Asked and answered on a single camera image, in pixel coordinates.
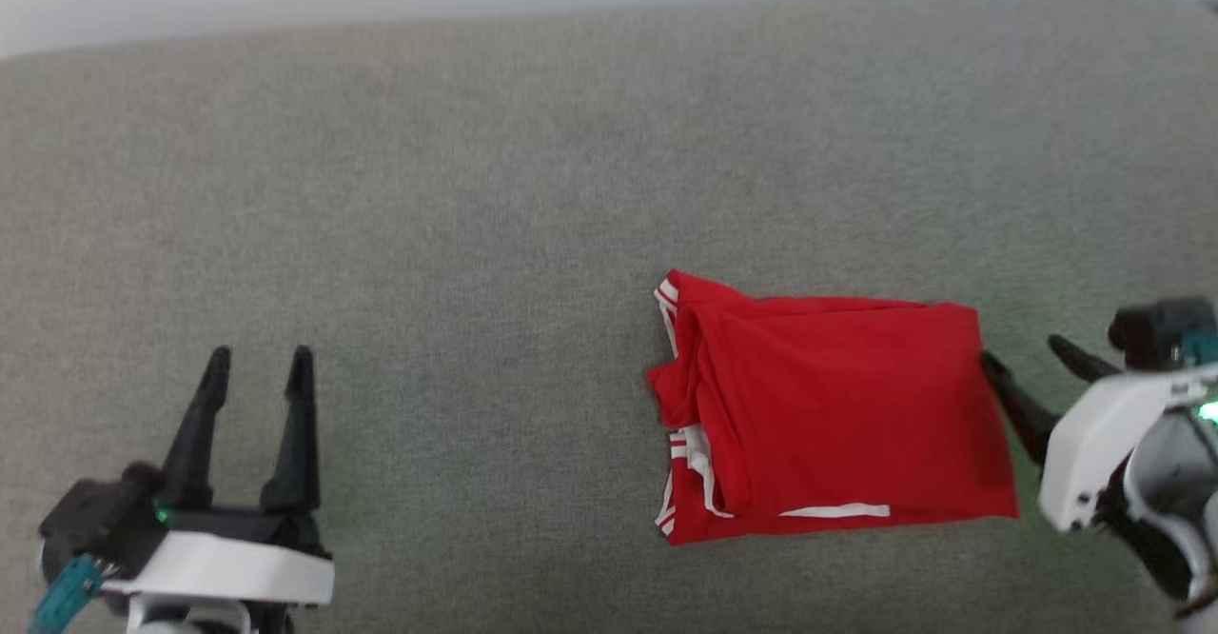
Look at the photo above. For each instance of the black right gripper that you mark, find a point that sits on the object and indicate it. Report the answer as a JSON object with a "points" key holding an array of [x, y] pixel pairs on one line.
{"points": [[1147, 329]]}

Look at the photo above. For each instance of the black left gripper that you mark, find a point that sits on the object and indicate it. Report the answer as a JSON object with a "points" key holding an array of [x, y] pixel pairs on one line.
{"points": [[105, 520]]}

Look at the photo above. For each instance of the red and white jersey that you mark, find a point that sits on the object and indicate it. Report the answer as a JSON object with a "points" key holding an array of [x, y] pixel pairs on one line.
{"points": [[837, 406]]}

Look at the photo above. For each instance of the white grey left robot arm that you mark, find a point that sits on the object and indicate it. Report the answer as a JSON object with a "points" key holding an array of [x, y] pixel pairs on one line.
{"points": [[190, 620]]}

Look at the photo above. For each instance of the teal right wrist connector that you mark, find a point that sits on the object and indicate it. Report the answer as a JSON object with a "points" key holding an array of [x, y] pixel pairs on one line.
{"points": [[1201, 346]]}

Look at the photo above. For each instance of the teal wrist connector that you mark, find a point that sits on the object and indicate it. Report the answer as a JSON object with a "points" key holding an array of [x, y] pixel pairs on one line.
{"points": [[1201, 346], [65, 596]]}

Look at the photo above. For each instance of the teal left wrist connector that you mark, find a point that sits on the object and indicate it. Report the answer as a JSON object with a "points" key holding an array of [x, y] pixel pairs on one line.
{"points": [[65, 596]]}

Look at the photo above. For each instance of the grey fabric sofa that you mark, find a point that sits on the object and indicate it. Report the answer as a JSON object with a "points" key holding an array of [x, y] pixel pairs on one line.
{"points": [[476, 187]]}

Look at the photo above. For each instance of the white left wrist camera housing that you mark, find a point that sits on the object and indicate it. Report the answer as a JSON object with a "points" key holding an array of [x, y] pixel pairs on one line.
{"points": [[238, 572]]}

